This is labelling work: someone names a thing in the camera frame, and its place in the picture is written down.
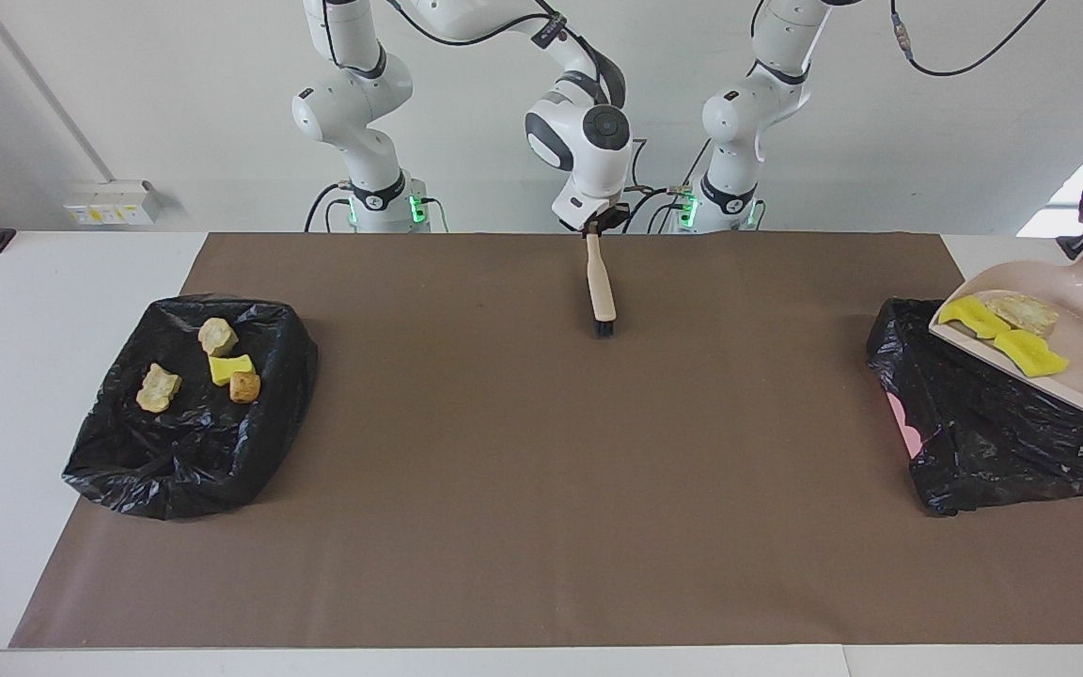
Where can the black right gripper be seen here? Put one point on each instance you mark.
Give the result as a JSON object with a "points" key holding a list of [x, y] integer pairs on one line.
{"points": [[612, 222]]}

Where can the beige brush black bristles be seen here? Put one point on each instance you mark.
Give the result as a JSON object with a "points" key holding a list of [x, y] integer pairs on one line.
{"points": [[601, 282]]}

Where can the striped bread roll piece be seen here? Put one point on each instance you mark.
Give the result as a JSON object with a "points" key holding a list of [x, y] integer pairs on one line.
{"points": [[1026, 310]]}

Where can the yellow L-shaped sponge piece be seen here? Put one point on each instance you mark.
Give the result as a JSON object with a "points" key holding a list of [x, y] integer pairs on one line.
{"points": [[972, 317]]}

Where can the green and yellow sponge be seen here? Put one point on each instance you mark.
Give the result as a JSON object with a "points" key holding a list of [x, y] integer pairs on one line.
{"points": [[229, 367]]}

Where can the pale bread chunk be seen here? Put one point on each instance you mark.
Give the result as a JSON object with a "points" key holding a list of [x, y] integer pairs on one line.
{"points": [[158, 387]]}

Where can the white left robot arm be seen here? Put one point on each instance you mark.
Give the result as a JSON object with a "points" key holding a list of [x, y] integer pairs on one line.
{"points": [[739, 113]]}

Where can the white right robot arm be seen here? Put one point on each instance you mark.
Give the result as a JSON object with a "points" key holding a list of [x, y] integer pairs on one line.
{"points": [[598, 141]]}

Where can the black plastic trash bag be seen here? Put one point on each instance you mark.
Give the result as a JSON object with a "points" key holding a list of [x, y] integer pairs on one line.
{"points": [[194, 451], [993, 432]]}

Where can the pink bin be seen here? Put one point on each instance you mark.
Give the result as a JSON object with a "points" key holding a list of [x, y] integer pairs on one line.
{"points": [[903, 428]]}

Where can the brown table mat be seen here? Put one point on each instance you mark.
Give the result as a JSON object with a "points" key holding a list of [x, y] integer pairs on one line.
{"points": [[504, 583]]}

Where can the white wall socket box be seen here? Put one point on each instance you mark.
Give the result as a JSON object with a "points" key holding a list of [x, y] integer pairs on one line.
{"points": [[114, 202]]}

